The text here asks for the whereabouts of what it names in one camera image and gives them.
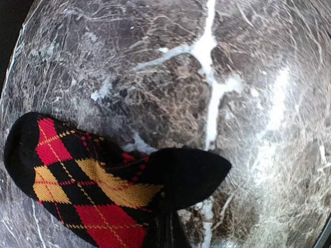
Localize red orange argyle sock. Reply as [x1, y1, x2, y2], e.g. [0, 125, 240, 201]
[4, 112, 231, 247]

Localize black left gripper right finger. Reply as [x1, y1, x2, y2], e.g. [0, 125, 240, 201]
[169, 212, 192, 248]

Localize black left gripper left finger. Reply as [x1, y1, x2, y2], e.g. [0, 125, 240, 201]
[147, 215, 167, 248]

